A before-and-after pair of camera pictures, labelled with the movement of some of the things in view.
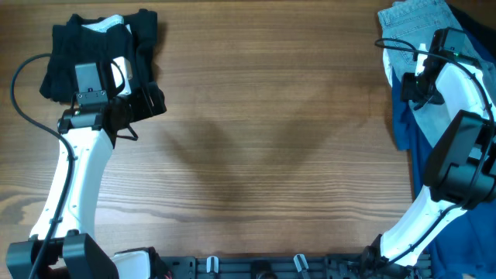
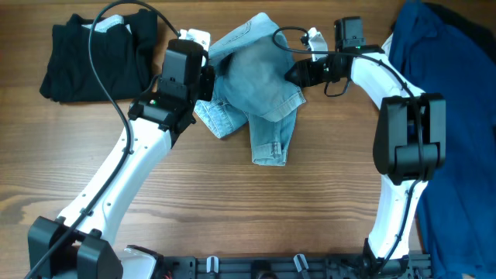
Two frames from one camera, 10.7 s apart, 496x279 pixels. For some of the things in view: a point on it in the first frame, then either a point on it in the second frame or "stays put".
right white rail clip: x=297 y=262 stays put
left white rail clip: x=212 y=264 stays put
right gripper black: x=420 y=89 → x=296 y=76
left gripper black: x=146 y=109 → x=208 y=77
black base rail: x=284 y=266 stays put
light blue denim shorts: x=407 y=25 → x=254 y=80
